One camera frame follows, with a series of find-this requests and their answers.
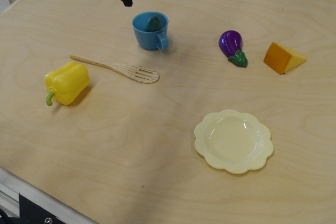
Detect green toy cucumber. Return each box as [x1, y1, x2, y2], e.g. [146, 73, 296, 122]
[146, 16, 162, 32]

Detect blue plastic cup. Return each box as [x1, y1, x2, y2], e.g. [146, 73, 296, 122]
[132, 11, 170, 50]

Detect wooden slotted spatula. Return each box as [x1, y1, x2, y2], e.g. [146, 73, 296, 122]
[70, 54, 160, 84]

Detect purple toy eggplant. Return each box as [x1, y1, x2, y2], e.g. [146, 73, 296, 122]
[218, 30, 248, 67]

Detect yellow toy bell pepper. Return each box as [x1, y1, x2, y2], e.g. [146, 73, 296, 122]
[44, 61, 90, 106]

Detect orange toy cheese wedge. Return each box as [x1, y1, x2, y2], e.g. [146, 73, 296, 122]
[264, 42, 307, 74]

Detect pale yellow scalloped plate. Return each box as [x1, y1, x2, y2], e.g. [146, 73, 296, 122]
[194, 109, 274, 175]

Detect aluminium table frame rail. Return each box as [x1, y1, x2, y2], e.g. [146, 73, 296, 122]
[1, 168, 95, 223]

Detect black corner bracket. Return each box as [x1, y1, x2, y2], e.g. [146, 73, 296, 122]
[19, 194, 64, 224]

